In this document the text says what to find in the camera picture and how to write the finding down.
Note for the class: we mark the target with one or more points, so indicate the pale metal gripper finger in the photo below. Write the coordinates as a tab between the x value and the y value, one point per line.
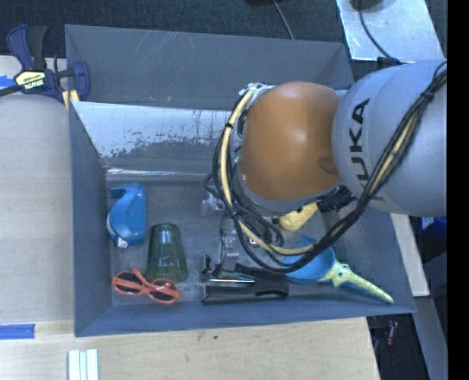
229	248
212	204

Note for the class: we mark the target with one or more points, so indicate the black stapler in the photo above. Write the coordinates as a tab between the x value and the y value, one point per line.
242	291

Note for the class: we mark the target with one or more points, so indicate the dark green cup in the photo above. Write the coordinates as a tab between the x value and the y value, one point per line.
166	251

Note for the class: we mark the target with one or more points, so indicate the blue bowl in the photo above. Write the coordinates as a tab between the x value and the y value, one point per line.
313	269

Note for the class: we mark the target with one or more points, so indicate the orange sunglasses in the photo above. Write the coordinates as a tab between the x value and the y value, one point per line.
155	289

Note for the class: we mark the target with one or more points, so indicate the yellow-green toy animal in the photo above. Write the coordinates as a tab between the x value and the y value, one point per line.
349	279

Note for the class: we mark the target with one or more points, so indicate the grey metal bin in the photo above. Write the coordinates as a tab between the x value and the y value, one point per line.
147	69

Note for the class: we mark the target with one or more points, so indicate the pale wood board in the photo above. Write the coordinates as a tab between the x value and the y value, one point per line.
32	212

